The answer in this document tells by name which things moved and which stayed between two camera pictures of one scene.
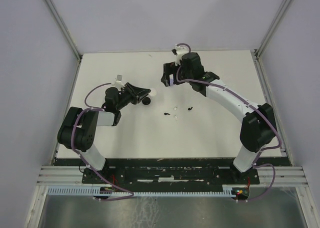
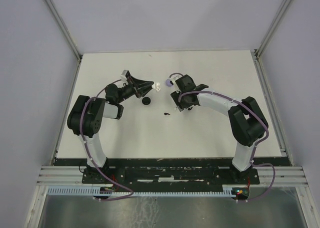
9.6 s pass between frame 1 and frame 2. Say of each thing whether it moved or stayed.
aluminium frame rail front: stayed
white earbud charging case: moved
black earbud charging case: stayed
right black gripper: moved
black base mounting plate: stayed
